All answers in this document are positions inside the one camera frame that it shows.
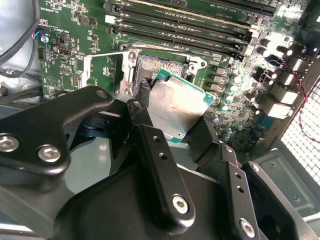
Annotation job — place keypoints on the metal socket cover frame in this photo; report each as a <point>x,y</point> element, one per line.
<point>86,71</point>

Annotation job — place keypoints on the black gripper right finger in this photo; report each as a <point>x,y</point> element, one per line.
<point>246,207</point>

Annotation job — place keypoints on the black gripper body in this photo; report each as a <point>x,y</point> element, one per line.
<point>112,215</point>

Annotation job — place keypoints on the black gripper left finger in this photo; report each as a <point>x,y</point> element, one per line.
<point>37,140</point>

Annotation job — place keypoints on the CPU with silver top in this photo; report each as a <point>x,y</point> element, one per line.
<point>175,107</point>

